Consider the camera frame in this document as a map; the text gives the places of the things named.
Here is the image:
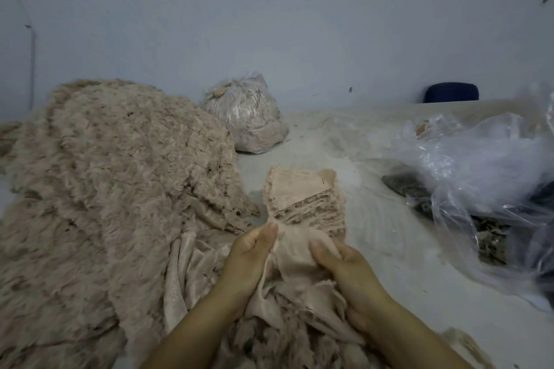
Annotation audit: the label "person's left hand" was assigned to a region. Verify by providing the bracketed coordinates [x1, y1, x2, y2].
[212, 221, 280, 307]

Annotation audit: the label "large clear plastic bag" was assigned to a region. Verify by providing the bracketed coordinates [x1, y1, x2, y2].
[390, 83, 554, 305]

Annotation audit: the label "beige fur pile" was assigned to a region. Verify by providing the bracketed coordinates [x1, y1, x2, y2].
[414, 100, 521, 141]

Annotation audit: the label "clear bag of beige scraps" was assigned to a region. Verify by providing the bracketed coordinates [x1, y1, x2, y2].
[199, 71, 291, 155]

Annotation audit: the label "beige scrap strips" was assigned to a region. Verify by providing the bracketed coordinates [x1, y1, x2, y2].
[160, 217, 391, 369]

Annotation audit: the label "person's right hand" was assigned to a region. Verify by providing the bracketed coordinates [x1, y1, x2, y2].
[309, 239, 395, 335]

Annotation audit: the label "person's left forearm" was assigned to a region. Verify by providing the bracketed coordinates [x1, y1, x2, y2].
[138, 291, 248, 369]

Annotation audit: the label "stack of sorted beige pieces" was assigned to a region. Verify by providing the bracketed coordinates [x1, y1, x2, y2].
[262, 164, 349, 240]

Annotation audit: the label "blue chair back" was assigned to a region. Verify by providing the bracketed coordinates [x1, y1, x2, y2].
[422, 81, 481, 105]

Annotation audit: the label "large pile beige fabric scraps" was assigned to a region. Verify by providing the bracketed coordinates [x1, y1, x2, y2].
[0, 78, 261, 369]

